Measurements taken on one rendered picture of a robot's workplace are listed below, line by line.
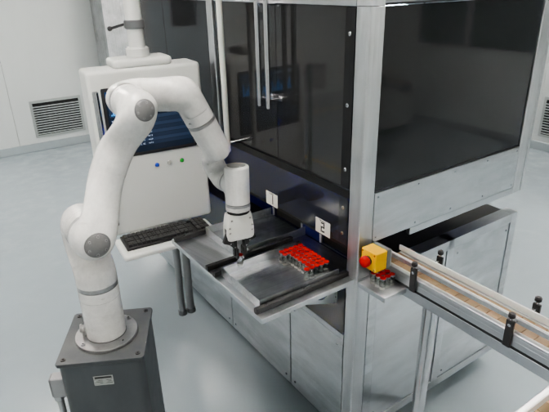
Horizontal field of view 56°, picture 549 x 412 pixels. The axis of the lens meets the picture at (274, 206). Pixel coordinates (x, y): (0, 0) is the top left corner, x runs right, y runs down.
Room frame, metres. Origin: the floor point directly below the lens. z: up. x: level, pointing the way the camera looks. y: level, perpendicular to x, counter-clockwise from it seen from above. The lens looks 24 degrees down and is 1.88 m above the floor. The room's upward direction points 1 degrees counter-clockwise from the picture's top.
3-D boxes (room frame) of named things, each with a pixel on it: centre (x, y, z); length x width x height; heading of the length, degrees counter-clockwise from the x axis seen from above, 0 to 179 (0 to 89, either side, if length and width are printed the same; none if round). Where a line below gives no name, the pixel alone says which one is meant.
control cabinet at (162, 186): (2.31, 0.58, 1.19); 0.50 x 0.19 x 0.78; 119
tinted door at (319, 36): (1.80, -0.14, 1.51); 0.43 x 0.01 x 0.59; 34
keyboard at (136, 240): (2.12, 0.50, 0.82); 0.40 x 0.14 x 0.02; 119
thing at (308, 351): (2.70, -0.12, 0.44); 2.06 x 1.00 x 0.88; 34
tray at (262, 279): (1.61, -0.01, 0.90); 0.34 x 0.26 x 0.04; 124
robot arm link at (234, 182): (1.60, 0.13, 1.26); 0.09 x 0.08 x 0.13; 37
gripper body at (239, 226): (1.59, 0.12, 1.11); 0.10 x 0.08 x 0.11; 117
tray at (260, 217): (1.96, 0.08, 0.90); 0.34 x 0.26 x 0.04; 124
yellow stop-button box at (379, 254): (1.53, -0.34, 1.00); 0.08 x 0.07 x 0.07; 124
